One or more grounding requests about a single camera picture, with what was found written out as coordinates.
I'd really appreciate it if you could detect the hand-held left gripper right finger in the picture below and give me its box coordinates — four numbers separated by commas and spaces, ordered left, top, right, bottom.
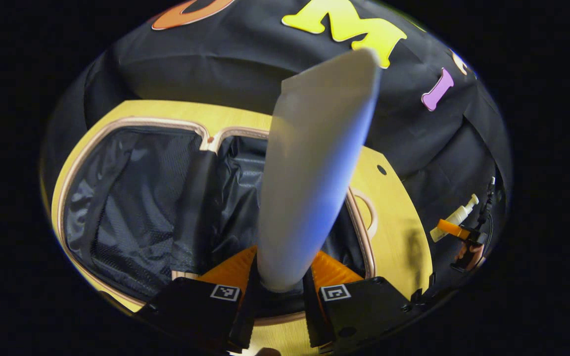
302, 250, 414, 355

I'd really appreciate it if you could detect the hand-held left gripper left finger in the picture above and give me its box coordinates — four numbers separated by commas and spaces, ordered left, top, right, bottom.
137, 245, 262, 353

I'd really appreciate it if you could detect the white pump bottle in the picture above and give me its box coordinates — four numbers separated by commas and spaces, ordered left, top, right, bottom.
429, 194, 479, 243

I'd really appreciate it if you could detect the large white tube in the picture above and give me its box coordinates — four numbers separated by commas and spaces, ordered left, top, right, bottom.
257, 47, 382, 293

